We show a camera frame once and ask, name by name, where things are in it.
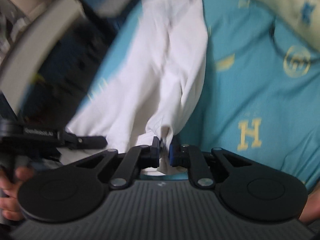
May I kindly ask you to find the white shirt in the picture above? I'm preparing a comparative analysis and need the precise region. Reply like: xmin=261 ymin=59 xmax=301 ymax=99
xmin=66 ymin=0 xmax=208 ymax=174

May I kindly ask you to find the person's right hand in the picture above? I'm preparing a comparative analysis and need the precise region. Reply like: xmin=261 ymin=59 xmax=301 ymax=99
xmin=299 ymin=190 xmax=320 ymax=224

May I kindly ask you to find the person's left hand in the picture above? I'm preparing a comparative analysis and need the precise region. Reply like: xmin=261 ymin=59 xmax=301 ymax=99
xmin=1 ymin=166 xmax=35 ymax=221

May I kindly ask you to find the grey storage bag rim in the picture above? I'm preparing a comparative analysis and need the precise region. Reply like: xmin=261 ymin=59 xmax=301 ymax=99
xmin=1 ymin=0 xmax=84 ymax=114

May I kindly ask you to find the teal bed sheet yellow print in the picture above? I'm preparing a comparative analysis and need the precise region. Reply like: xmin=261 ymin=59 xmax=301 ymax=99
xmin=79 ymin=0 xmax=319 ymax=190

